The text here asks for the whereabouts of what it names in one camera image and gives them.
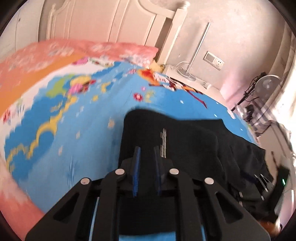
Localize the black pants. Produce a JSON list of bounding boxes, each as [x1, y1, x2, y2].
[[119, 109, 273, 235]]

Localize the checkered quilt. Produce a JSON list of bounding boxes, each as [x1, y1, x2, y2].
[[243, 99, 277, 132]]

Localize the silver fan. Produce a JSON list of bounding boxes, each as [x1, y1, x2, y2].
[[254, 75, 281, 100]]

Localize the blue cartoon bed sheet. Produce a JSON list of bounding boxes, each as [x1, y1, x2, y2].
[[0, 54, 258, 241]]

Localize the silver floor lamp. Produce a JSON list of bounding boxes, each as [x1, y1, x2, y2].
[[177, 22, 211, 81]]

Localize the pink floral blanket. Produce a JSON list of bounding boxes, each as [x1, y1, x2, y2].
[[1, 39, 158, 240]]

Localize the white headboard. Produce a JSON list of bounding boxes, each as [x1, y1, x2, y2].
[[45, 0, 190, 65]]

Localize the white wardrobe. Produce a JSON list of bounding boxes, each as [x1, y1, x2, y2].
[[1, 1, 44, 60]]

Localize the grey wall socket panel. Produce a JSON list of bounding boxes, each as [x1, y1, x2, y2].
[[203, 51, 224, 71]]

